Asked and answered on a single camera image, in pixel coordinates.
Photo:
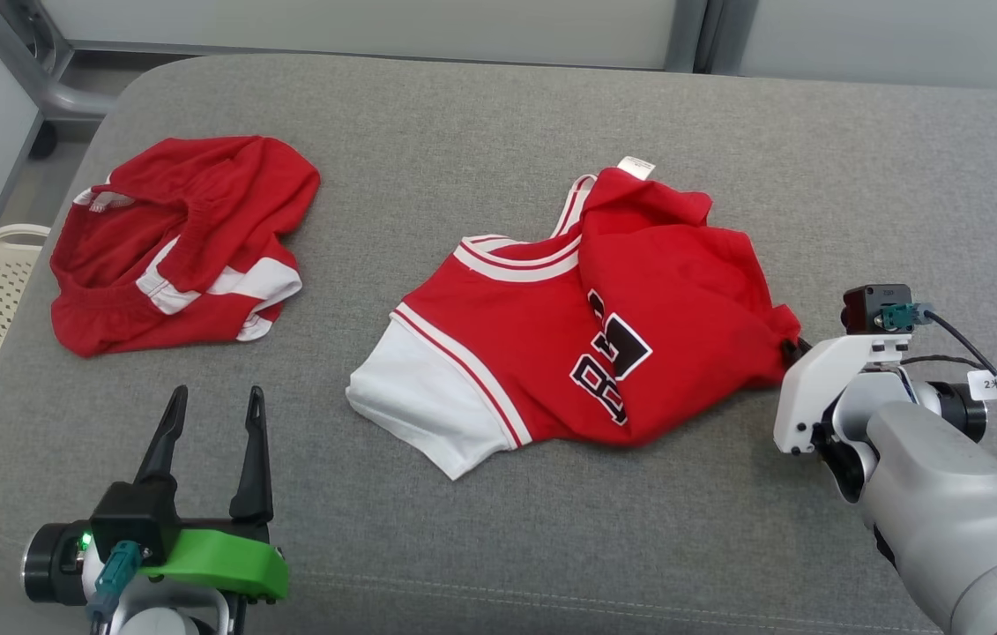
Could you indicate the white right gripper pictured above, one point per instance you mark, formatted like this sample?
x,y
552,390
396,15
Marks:
x,y
815,379

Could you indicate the red white-striped shorts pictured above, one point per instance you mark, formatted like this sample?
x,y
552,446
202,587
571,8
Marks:
x,y
198,185

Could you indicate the grey fabric sofa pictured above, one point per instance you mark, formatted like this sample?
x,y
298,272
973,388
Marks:
x,y
498,529

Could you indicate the red white basketball jersey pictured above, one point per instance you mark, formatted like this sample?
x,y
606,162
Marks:
x,y
533,353

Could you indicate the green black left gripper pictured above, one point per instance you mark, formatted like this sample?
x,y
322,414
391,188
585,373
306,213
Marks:
x,y
225,564

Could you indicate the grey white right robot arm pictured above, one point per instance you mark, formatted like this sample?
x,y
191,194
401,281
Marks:
x,y
948,503

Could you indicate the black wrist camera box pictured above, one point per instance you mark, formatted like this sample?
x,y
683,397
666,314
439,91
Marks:
x,y
132,520
868,304

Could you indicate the grey partition post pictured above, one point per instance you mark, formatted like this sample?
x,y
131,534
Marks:
x,y
688,35

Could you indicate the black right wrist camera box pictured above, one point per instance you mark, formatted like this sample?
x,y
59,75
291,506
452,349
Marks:
x,y
868,304

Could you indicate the grey metal tube frame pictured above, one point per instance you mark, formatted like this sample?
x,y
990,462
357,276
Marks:
x,y
48,93

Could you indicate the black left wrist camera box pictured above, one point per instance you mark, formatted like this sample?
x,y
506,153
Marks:
x,y
132,520

